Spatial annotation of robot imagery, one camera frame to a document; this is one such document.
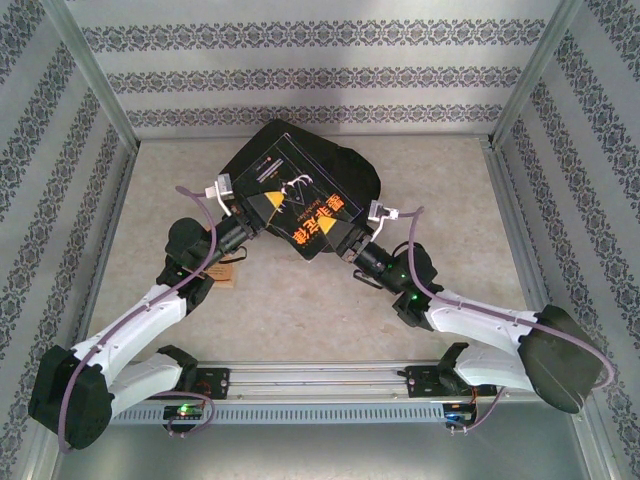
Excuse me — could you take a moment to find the black book orange title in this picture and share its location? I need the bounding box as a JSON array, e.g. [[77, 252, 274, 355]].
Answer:
[[233, 131, 365, 262]]

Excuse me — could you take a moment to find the brown kraft notebook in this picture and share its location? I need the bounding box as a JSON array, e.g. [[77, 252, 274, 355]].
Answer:
[[205, 262, 237, 291]]

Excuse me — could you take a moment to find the black backpack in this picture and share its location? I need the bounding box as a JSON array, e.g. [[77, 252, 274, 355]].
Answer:
[[222, 119, 384, 261]]

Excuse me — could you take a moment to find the controller board with LED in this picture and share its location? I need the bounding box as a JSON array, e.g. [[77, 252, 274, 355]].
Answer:
[[163, 403, 206, 422], [443, 402, 479, 425]]

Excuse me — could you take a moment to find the grey metal sheet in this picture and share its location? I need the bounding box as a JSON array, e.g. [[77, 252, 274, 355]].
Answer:
[[49, 423, 609, 480]]

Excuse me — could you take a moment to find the purple cable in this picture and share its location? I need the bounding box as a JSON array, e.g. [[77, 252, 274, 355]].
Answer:
[[57, 185, 217, 455], [397, 209, 617, 435]]

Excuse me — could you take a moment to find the aluminium side rail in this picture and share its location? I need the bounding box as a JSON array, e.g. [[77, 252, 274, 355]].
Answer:
[[67, 144, 139, 365], [482, 139, 571, 362]]

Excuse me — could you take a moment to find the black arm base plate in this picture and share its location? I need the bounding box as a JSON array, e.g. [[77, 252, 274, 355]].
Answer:
[[169, 367, 232, 401], [405, 363, 471, 400]]

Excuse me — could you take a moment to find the long aluminium mounting rail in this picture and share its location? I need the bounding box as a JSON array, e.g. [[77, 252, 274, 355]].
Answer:
[[112, 362, 531, 402]]

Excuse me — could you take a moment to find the grey slotted cable tray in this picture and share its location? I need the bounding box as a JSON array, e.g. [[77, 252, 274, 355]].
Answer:
[[107, 402, 446, 425]]

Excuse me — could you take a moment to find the aluminium frame post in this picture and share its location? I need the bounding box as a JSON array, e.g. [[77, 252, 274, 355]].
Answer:
[[489, 0, 586, 150], [38, 0, 141, 151]]

